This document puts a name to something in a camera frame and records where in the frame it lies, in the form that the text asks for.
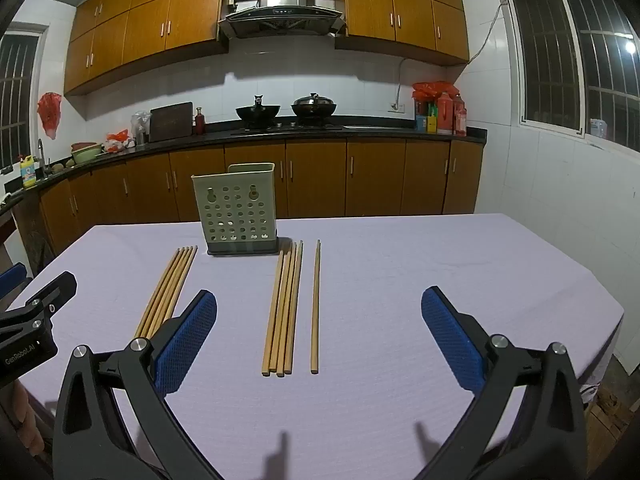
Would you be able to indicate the lavender tablecloth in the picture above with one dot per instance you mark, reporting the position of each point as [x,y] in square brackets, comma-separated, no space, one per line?
[360,270]

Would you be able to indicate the orange bottle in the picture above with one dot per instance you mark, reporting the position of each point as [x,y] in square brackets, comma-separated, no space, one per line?
[444,115]

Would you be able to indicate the red oil bottle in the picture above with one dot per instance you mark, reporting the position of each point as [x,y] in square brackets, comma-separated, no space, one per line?
[459,115]

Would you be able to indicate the black pot with lid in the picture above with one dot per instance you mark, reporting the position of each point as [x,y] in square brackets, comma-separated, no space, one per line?
[314,106]

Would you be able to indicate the blue and yellow box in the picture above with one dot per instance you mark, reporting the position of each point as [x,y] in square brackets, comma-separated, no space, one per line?
[421,124]

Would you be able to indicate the black wok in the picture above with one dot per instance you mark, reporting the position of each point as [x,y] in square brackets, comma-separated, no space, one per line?
[257,112]

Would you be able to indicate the person's left hand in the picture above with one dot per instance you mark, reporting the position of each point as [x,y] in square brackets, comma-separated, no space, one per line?
[21,407]

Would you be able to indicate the white wall socket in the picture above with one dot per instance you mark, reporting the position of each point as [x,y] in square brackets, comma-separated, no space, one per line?
[396,107]

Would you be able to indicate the small red bottle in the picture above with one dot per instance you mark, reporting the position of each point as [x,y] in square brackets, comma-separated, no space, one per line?
[200,124]

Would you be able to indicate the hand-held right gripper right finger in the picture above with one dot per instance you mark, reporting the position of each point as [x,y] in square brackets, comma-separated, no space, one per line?
[452,347]

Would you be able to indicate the green bowl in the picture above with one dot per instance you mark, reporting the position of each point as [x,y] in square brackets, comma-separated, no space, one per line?
[86,154]

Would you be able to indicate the clear plastic bag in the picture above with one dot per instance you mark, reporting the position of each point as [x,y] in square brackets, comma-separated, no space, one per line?
[141,127]

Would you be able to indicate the large barred window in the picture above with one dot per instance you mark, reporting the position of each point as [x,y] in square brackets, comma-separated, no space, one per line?
[550,60]

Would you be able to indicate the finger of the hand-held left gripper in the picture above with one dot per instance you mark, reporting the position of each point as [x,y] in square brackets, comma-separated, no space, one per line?
[11,280]
[52,290]

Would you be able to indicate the green bottle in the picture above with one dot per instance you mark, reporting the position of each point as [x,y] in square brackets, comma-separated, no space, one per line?
[432,111]

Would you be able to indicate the green perforated utensil holder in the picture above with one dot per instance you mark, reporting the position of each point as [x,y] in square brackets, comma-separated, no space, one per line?
[235,200]

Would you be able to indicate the gas stove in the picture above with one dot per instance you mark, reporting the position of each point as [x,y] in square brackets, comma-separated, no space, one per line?
[285,127]

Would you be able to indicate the wooden wall cabinets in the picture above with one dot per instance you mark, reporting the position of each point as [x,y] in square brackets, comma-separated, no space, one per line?
[150,25]

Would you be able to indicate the red and white plastic bag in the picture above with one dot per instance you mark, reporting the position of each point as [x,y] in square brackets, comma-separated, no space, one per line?
[119,139]

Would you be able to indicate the hanging red plastic bag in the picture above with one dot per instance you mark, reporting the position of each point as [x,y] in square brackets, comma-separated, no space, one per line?
[50,112]

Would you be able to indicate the black kitchen countertop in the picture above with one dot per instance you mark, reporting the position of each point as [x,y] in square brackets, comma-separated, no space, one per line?
[225,136]

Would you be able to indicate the metal faucet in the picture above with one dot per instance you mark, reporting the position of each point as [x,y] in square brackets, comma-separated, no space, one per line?
[41,152]

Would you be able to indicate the wooden chopstick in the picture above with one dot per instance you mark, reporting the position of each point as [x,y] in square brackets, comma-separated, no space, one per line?
[168,292]
[173,292]
[281,310]
[156,292]
[295,310]
[162,292]
[273,312]
[316,310]
[180,292]
[288,310]

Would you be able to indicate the red bag over bottles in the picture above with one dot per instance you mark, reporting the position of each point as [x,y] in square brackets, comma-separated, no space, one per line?
[430,91]

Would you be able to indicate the wooden base cabinets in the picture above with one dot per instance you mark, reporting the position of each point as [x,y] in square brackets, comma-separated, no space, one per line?
[315,175]

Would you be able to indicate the small barred window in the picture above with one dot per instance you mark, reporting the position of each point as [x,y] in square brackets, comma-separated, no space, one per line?
[15,85]

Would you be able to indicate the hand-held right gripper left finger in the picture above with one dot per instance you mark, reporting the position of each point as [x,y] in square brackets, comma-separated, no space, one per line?
[185,347]

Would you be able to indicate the yellow detergent bottle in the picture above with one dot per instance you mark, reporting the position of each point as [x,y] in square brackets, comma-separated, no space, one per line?
[29,172]

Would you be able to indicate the dark cutting board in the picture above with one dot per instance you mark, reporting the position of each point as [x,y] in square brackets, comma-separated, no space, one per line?
[170,122]

